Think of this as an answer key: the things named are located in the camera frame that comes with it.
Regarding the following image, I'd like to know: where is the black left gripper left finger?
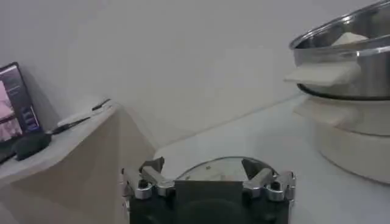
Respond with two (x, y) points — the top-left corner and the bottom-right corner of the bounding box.
(121, 156), (176, 201)

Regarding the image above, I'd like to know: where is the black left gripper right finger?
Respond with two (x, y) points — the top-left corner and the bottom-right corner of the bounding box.
(241, 158), (297, 203)

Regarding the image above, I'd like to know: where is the round glass steamer lid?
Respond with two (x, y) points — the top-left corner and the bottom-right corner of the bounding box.
(175, 156), (280, 183)

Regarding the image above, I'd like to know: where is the beige desk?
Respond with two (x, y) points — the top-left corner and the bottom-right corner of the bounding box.
(0, 102), (157, 224)

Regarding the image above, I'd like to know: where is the steel steamer with white base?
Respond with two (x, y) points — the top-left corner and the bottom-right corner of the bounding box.
(283, 0), (390, 186)

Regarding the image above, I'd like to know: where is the black computer mouse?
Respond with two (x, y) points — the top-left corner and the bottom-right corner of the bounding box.
(13, 131), (53, 161)

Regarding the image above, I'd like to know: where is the black laptop with lit screen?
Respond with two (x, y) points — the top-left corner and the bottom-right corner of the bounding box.
(0, 61), (43, 164)

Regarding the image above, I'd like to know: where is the thin black cable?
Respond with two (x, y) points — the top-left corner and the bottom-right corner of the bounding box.
(45, 97), (112, 136)

